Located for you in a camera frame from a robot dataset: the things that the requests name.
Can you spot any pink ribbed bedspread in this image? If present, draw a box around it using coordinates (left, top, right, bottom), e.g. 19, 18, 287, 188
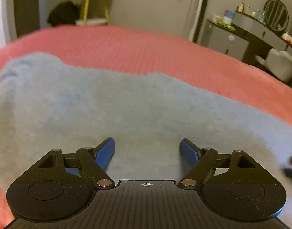
0, 25, 292, 229

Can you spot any grey vanity dresser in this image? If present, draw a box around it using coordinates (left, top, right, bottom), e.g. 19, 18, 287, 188
200, 12, 292, 65

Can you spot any blue and white box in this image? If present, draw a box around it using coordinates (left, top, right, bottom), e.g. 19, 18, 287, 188
222, 9, 235, 25

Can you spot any black bag on floor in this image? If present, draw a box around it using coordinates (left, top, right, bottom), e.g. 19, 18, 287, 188
46, 1, 80, 26

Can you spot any yellow side table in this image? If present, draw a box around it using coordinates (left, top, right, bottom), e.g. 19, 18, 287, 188
75, 0, 111, 26

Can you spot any round black mirror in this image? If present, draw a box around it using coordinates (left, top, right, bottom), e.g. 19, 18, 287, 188
264, 0, 289, 31

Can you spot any dark wooden door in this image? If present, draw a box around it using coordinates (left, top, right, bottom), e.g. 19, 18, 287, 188
13, 0, 40, 37

